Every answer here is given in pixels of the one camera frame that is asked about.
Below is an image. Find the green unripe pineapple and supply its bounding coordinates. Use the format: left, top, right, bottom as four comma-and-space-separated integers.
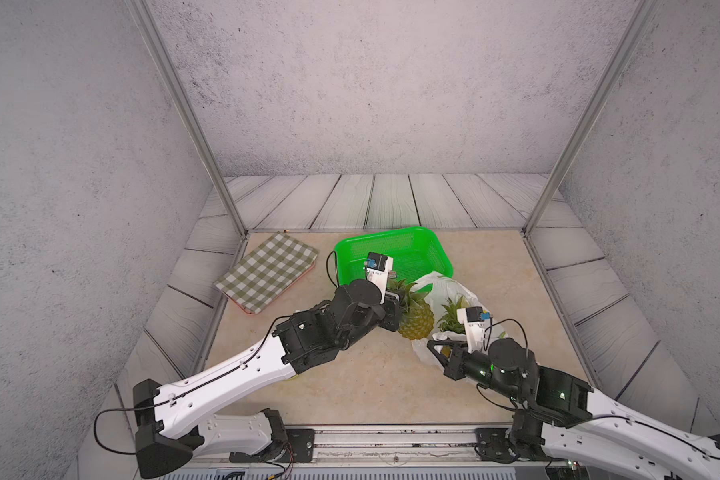
387, 279, 435, 340

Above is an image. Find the aluminium frame post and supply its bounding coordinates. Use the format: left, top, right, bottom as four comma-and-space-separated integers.
126, 0, 248, 237
522, 0, 659, 238

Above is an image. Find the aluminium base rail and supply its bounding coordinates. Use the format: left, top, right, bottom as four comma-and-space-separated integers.
155, 422, 655, 480

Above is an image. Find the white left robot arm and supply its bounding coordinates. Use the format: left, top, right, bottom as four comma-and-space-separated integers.
129, 279, 402, 479

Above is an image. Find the left aluminium frame post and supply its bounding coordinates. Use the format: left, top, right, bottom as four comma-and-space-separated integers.
126, 0, 248, 237

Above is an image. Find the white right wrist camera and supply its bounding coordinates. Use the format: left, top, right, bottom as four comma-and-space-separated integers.
457, 306, 493, 353

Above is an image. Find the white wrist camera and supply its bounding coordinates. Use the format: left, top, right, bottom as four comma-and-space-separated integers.
457, 306, 493, 353
364, 252, 394, 303

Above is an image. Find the yellow ripe pineapple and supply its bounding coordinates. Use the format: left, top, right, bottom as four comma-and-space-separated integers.
433, 295, 471, 342

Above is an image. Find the green plastic basket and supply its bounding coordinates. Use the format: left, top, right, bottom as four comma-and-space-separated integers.
334, 227, 454, 284

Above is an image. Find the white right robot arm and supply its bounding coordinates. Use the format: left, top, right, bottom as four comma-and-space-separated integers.
427, 338, 720, 479

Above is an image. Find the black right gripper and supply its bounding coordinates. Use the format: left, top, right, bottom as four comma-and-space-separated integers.
424, 340, 522, 405

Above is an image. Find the white lemon print plastic bag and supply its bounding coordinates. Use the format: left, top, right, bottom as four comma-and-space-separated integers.
411, 271, 507, 367

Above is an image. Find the right aluminium frame post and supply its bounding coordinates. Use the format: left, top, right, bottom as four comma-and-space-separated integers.
522, 0, 659, 238

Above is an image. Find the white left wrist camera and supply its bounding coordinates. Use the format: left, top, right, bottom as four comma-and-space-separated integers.
364, 252, 394, 303

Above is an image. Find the green white checkered cloth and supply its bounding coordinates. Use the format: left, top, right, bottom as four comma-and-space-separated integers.
215, 232, 319, 314

